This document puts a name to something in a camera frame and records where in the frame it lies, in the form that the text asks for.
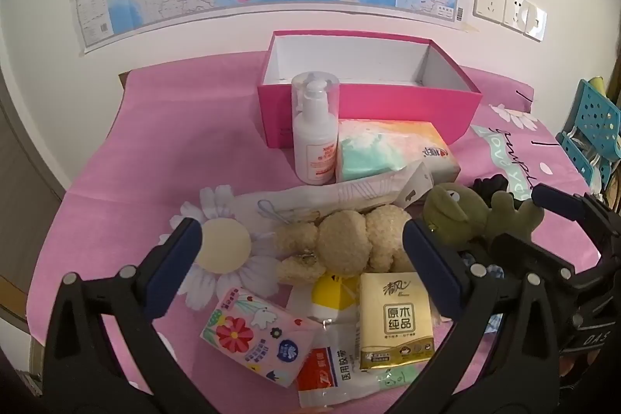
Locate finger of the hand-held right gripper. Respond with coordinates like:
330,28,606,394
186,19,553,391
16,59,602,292
531,182,621,260
490,232,578,293

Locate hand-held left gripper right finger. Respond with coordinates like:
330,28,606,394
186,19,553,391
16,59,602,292
402,217,567,414

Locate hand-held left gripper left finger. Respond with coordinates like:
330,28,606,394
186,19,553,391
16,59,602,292
43,217,214,414

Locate green frog plush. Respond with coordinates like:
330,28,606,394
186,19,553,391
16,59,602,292
422,182,545,250

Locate gold tissue pack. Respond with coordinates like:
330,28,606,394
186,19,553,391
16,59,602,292
359,271,435,371

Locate black scrunchie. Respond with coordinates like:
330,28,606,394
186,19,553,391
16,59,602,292
470,174,510,201

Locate beige teddy bear plush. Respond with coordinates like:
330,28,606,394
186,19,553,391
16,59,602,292
255,199,415,285

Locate pink floral tissue pack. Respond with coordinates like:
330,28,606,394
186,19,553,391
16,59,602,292
200,287,318,388

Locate clear medical tape bag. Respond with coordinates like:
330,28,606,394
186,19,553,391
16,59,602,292
286,283,418,410

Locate pink cardboard box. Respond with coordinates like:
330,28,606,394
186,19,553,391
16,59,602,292
257,31,482,149

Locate yellow round soft item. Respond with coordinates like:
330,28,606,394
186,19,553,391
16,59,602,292
310,273,362,322

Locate pastel soft tissue pack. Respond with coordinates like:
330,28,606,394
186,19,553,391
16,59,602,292
336,119,461,184

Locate blue perforated plastic basket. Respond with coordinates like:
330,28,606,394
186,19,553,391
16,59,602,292
555,77,621,196

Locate pink daisy print cloth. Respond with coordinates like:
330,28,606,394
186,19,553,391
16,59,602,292
26,52,602,414

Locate white lotion pump bottle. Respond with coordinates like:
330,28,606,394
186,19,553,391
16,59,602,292
291,72,340,186

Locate grey-brown door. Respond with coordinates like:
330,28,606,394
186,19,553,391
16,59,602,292
0,69,73,313

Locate white wall socket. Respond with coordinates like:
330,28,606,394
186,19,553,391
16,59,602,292
473,0,508,23
523,2,548,42
503,0,529,31

